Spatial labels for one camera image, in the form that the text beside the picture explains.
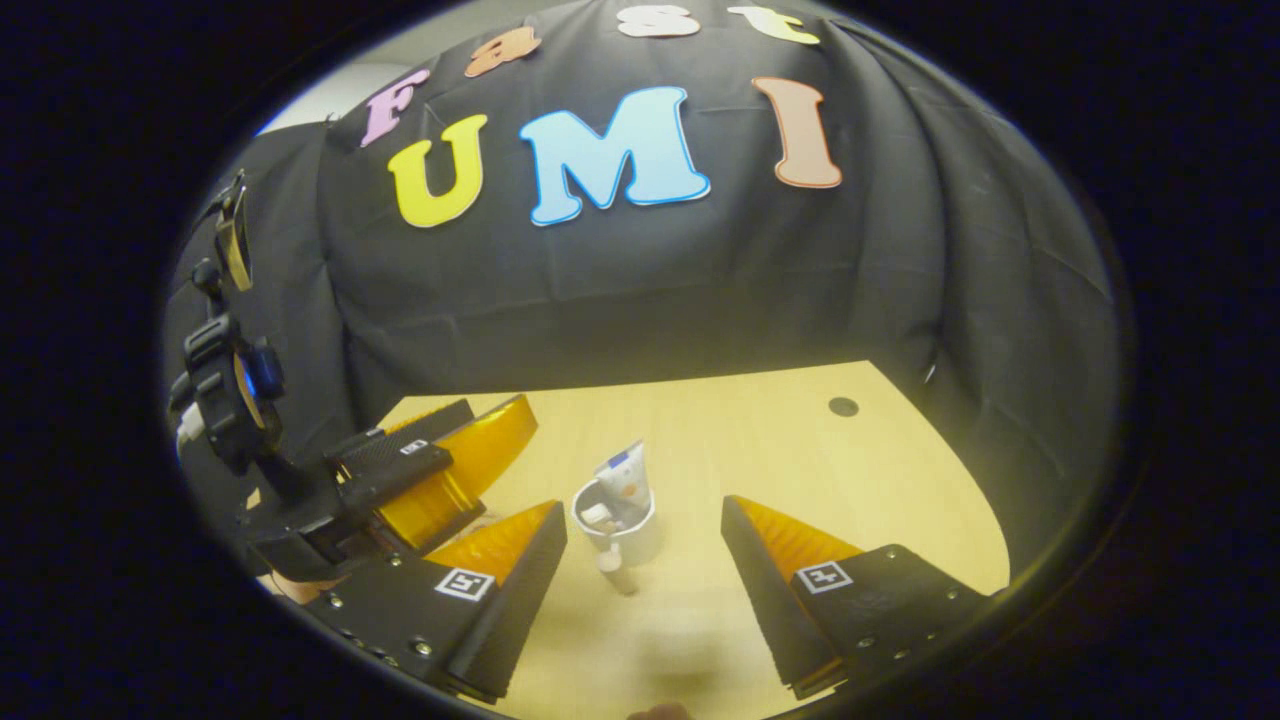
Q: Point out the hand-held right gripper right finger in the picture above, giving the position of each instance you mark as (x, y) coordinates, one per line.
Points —
(765, 600)

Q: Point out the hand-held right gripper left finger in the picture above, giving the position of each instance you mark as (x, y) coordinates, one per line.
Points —
(525, 600)

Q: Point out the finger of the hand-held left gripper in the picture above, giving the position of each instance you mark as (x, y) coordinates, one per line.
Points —
(430, 418)
(390, 470)

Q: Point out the beige toothbrush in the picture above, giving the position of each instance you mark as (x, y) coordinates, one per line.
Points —
(598, 517)

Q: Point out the white toothpaste tube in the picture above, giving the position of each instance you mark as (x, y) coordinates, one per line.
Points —
(625, 475)

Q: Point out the wooden desktop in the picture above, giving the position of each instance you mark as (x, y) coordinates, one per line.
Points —
(760, 440)

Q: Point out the black backdrop cloth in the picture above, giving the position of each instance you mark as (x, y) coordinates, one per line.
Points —
(650, 290)

